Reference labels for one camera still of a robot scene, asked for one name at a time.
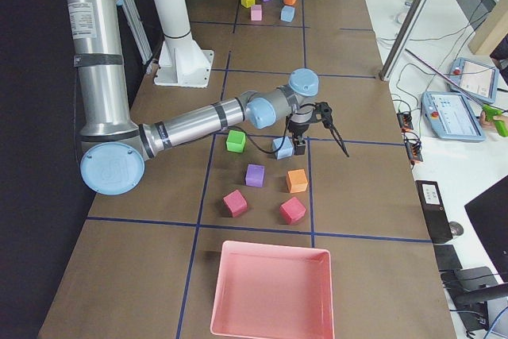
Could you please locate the green foam block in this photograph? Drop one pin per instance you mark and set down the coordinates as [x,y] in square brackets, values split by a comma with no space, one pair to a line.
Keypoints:
[236,141]

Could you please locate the teach pendant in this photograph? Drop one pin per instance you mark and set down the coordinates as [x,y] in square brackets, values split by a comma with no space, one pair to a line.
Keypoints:
[480,80]
[451,117]

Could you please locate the light blue block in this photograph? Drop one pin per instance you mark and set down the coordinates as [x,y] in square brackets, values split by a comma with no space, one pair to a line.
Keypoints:
[287,14]
[282,147]

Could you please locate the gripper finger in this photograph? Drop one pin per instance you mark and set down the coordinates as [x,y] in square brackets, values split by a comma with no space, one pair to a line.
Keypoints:
[299,146]

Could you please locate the aluminium frame post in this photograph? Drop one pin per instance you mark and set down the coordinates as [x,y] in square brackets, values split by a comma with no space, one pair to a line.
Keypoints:
[402,39]

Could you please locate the far teach pendant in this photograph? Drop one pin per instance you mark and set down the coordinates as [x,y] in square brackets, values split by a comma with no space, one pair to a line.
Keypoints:
[480,80]

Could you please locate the near teach pendant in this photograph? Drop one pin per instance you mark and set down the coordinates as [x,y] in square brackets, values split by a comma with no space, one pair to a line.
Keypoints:
[451,117]

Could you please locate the orange connector block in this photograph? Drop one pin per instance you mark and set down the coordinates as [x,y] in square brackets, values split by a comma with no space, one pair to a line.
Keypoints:
[413,150]
[405,121]

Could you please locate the black box device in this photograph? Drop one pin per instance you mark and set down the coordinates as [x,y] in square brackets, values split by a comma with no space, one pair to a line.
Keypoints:
[434,211]

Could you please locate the black monitor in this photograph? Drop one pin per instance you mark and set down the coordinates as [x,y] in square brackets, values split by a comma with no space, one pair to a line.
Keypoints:
[488,215]

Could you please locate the right purple foam block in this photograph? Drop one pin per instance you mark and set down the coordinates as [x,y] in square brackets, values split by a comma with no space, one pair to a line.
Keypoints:
[254,175]

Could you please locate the pink plastic tray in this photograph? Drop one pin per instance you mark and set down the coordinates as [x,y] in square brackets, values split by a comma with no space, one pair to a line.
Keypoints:
[273,291]

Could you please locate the right orange foam block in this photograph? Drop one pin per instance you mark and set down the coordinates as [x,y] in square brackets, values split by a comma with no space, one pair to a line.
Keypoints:
[297,181]

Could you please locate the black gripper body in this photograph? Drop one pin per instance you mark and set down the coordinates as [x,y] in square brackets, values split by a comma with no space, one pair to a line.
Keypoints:
[298,129]

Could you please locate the white pedestal column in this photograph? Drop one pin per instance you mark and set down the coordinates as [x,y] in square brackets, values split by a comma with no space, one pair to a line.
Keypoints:
[182,62]

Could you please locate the green handled grabber tool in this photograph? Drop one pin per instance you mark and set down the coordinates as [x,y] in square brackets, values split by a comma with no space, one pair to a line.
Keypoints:
[492,114]

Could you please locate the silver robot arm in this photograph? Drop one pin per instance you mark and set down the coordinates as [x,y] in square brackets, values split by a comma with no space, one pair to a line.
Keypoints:
[115,149]

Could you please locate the pink foam block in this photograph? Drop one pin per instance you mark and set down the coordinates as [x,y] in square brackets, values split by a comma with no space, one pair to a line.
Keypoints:
[256,13]

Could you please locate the dark red foam block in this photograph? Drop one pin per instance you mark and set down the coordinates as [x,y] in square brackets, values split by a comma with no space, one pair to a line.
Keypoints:
[236,203]

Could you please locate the upper orange connector block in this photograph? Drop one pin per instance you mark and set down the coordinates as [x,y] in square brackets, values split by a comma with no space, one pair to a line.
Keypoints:
[405,121]

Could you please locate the lower orange connector block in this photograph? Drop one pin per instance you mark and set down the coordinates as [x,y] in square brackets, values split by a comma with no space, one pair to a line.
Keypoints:
[413,150]

